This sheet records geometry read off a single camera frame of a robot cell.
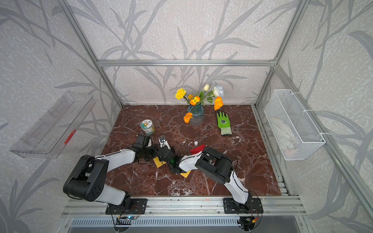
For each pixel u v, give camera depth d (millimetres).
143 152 737
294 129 612
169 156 703
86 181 440
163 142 772
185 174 839
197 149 958
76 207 784
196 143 963
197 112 1012
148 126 966
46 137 644
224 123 1079
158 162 886
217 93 808
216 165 525
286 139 764
